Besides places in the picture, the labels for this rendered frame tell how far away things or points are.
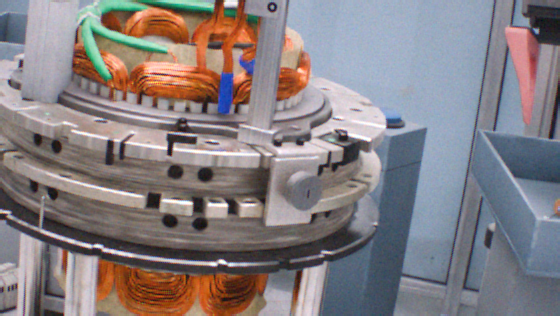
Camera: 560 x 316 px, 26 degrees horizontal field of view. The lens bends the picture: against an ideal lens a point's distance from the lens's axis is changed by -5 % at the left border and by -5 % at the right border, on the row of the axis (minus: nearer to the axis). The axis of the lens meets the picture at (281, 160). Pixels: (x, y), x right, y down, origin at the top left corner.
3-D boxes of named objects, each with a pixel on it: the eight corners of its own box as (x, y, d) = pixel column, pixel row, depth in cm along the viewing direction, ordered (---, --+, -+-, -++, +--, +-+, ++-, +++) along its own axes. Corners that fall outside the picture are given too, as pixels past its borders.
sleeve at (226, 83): (213, 114, 87) (219, 71, 86) (219, 110, 88) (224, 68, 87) (227, 116, 87) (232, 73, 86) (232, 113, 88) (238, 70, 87)
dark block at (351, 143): (315, 159, 89) (319, 131, 89) (331, 152, 91) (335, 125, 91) (342, 167, 88) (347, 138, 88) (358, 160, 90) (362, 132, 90)
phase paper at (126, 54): (82, 89, 89) (88, 30, 88) (90, 85, 91) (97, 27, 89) (182, 109, 87) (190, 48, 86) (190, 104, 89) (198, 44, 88)
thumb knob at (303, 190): (280, 207, 83) (286, 171, 82) (312, 205, 84) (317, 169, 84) (290, 213, 82) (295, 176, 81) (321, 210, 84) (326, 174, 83)
